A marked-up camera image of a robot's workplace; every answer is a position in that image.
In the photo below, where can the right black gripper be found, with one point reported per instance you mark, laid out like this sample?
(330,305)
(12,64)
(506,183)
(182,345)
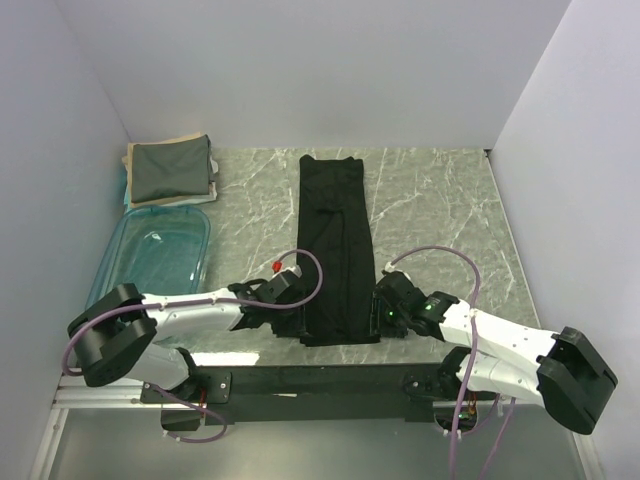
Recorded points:
(377,323)

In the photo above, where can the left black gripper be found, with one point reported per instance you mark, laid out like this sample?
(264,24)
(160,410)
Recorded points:
(295,329)

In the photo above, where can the black t-shirt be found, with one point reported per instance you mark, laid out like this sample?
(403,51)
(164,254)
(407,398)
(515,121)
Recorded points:
(333,225)

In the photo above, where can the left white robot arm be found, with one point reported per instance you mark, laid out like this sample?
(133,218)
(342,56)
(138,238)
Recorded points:
(117,336)

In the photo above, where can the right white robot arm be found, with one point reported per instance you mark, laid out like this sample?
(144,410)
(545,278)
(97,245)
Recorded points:
(559,371)

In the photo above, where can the black base beam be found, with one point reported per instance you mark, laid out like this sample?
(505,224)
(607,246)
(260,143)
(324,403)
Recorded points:
(416,379)

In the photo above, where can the teal plastic bin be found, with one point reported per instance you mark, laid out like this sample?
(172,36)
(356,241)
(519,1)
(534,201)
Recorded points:
(161,250)

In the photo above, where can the folded grey t-shirt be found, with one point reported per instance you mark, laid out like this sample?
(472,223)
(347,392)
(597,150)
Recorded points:
(170,167)

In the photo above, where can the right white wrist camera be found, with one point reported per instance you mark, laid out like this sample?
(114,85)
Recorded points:
(391,267)

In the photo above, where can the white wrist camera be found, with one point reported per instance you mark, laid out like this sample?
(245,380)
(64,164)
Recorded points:
(279,269)
(391,267)

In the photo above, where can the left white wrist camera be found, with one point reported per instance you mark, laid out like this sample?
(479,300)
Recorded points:
(279,269)

